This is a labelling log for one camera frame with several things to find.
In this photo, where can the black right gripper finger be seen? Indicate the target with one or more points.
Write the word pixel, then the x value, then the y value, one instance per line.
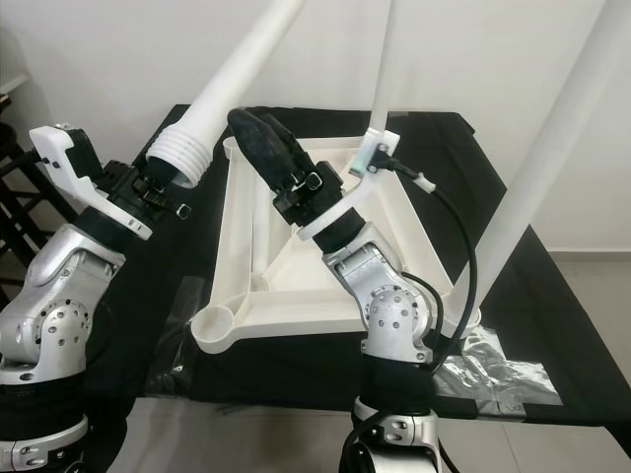
pixel 256 143
pixel 296 158

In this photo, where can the white plastic children table top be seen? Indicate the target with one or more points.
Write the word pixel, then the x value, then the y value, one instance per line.
pixel 286 296

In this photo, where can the black round stool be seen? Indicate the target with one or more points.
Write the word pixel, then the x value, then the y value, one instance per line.
pixel 30 197

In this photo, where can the clear tape strip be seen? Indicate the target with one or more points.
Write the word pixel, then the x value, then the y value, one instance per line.
pixel 182 335

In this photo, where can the black tablecloth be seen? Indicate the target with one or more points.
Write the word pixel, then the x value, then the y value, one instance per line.
pixel 582 315

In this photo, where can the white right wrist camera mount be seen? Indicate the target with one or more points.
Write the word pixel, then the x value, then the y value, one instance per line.
pixel 375 148

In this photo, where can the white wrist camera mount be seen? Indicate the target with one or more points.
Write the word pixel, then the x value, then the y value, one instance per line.
pixel 59 148
pixel 375 148

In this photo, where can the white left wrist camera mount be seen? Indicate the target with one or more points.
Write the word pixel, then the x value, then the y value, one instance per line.
pixel 59 148

